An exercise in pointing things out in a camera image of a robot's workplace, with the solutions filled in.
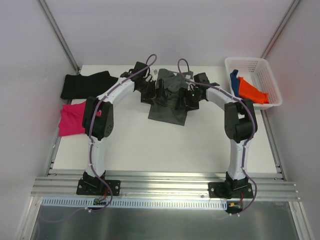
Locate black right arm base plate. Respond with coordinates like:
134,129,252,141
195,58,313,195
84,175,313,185
208,178,254,200

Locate grey t shirt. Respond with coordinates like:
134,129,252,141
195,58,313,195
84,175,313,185
148,68,194,126

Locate black folded t shirt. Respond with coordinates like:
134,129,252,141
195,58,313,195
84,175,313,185
60,71,118,100

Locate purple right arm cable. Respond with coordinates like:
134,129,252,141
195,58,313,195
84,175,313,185
177,58,258,218

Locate left aluminium corner post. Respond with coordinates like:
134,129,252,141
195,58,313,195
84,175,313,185
36,0,81,73

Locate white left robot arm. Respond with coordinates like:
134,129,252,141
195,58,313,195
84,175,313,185
77,61,156,196

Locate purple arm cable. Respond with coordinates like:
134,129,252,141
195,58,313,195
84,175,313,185
177,58,258,218
37,53,158,223

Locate pink folded t shirt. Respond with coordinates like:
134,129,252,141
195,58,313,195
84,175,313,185
58,101,86,137

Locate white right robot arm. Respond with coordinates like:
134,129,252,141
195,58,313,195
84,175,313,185
176,72,258,199

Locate white slotted cable duct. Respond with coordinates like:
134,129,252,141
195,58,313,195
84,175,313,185
41,196,227,211

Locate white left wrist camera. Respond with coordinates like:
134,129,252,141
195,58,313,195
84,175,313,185
146,68,159,82

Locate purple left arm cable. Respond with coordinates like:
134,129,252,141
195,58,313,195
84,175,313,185
37,53,158,223

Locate aluminium mounting rail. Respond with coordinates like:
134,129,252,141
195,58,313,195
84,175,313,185
31,169,302,202

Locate orange t shirt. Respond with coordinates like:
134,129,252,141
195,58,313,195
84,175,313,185
238,76,270,104

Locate blue t shirt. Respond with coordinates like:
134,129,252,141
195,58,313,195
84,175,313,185
229,69,253,101

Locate white plastic basket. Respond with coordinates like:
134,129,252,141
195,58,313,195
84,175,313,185
224,57,283,110

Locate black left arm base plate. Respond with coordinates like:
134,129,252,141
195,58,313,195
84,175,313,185
75,179,121,196

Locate aluminium corner post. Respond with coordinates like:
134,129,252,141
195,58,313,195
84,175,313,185
36,0,81,73
260,0,302,59

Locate right aluminium corner post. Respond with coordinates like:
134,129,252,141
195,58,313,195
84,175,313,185
260,0,302,59

